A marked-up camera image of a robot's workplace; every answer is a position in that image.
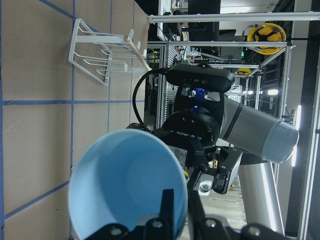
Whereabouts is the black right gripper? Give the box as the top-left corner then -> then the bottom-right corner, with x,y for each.
127,111 -> 242,195

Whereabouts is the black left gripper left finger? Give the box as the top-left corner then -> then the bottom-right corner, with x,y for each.
89,189 -> 175,240

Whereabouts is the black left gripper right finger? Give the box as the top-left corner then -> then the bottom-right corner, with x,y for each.
188,190 -> 285,240

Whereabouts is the light blue plastic cup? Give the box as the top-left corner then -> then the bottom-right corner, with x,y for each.
68,129 -> 188,240

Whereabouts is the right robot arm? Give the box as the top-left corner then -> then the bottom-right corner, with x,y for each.
151,93 -> 299,194

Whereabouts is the yellow hard hat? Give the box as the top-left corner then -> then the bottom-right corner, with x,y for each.
246,22 -> 287,55

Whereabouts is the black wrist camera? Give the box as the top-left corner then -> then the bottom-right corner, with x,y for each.
165,63 -> 235,93

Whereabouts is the white wire cup rack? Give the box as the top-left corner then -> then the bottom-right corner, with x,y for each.
68,18 -> 151,86

